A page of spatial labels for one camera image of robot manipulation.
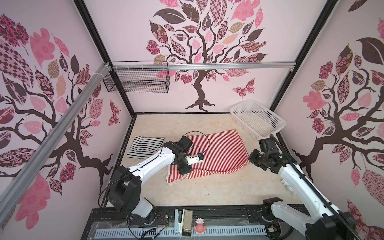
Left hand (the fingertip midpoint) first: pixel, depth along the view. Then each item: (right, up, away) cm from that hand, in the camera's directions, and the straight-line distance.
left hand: (186, 170), depth 82 cm
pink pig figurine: (+7, -23, -13) cm, 27 cm away
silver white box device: (-1, -21, -12) cm, 24 cm away
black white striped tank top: (-29, +11, +16) cm, 35 cm away
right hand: (+36, +8, 0) cm, 37 cm away
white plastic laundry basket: (+54, +30, +32) cm, 70 cm away
